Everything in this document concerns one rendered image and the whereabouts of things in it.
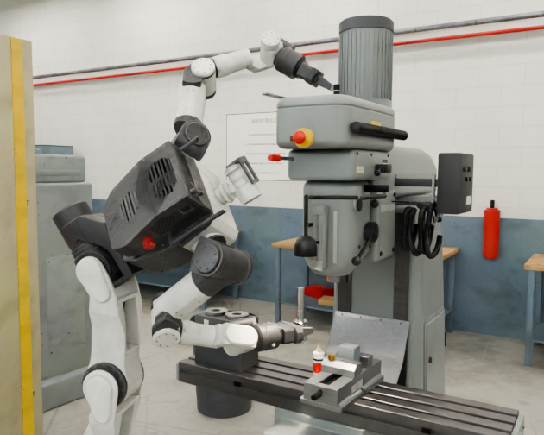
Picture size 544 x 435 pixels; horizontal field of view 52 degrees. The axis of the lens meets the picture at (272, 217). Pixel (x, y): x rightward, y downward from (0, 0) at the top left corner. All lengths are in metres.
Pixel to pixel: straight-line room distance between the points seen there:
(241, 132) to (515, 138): 3.24
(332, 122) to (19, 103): 1.83
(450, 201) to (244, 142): 5.36
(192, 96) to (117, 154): 6.85
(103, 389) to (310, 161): 0.94
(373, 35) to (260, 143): 5.04
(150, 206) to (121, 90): 7.20
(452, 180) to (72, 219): 1.24
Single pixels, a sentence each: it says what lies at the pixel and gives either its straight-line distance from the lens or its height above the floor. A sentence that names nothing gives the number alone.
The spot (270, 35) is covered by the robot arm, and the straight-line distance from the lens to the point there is 1.99.
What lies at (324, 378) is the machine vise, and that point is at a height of 0.99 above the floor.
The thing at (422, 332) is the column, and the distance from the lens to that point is 2.34.
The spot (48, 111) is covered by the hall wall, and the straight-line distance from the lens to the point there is 9.87.
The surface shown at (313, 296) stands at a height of 0.25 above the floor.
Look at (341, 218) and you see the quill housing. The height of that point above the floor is 1.51.
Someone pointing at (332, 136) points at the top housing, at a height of 1.76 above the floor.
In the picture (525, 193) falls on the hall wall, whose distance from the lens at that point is 5.99.
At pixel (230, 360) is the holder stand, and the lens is 2.15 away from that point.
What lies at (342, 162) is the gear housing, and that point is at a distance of 1.77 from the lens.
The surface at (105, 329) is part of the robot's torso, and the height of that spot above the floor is 1.19.
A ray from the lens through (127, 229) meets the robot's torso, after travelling 1.56.
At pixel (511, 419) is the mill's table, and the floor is 0.92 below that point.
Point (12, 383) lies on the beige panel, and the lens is 3.21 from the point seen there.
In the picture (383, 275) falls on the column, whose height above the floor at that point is 1.25.
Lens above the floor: 1.66
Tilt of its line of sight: 5 degrees down
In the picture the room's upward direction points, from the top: straight up
